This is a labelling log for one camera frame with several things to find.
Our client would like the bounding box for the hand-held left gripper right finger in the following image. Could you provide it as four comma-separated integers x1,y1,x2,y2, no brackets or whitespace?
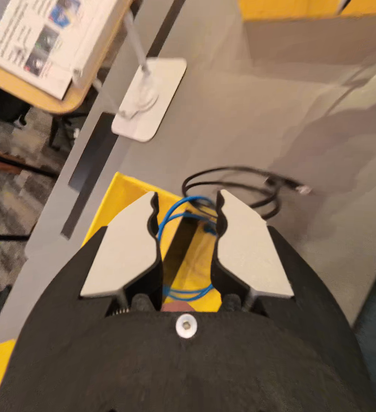
211,189,295,299

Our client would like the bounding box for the wooden table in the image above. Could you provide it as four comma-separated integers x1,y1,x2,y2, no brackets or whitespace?
0,0,134,115

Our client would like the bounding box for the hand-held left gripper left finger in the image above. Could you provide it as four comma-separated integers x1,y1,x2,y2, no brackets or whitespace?
79,191,163,299

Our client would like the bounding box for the black metal desk frame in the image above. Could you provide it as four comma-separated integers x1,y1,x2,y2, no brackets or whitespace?
0,151,60,242

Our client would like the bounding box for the blue ethernet cable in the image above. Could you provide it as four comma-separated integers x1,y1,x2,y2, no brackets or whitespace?
157,196,218,302

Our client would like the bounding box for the black ethernet cable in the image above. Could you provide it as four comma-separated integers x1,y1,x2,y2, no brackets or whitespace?
181,165,314,222

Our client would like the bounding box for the black bin divider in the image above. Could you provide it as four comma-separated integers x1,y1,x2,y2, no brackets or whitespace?
163,218,199,285

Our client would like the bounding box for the printed paper sheet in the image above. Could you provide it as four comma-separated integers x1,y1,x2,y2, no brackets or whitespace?
0,0,128,101

